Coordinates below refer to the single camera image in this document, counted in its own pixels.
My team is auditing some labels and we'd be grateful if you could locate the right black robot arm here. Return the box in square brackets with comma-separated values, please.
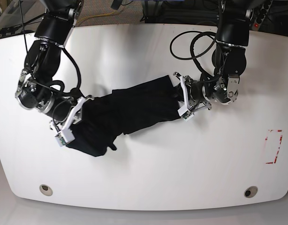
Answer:
[15, 0, 84, 126]

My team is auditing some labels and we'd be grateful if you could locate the red tape rectangle marking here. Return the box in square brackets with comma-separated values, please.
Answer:
[263, 129, 283, 165]

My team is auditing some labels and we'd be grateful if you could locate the left table grommet hole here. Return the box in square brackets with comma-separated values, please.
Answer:
[39, 184, 53, 196]

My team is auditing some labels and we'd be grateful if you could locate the table grommet hole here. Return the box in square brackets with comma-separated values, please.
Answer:
[244, 186, 258, 198]
[39, 184, 53, 196]

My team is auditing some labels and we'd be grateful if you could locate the white power strip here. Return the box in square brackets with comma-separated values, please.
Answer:
[251, 0, 273, 31]

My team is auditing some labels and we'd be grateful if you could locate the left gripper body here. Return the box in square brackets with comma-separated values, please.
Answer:
[173, 72, 212, 114]

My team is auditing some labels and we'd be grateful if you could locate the right table grommet hole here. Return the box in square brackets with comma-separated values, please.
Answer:
[244, 186, 258, 198]

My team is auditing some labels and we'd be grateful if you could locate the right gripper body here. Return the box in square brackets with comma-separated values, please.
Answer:
[44, 94, 92, 134]

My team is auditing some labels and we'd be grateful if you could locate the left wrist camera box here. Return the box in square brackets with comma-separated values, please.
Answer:
[178, 105, 194, 121]

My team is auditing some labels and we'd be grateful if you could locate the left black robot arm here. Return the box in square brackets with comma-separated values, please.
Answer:
[174, 0, 252, 120]

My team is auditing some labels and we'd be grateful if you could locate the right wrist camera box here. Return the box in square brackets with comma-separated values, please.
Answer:
[55, 129, 75, 147]

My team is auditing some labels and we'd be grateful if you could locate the black T-shirt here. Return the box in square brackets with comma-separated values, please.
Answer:
[66, 75, 180, 157]

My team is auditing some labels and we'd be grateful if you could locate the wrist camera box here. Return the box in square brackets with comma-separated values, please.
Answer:
[178, 105, 194, 121]
[55, 129, 75, 147]

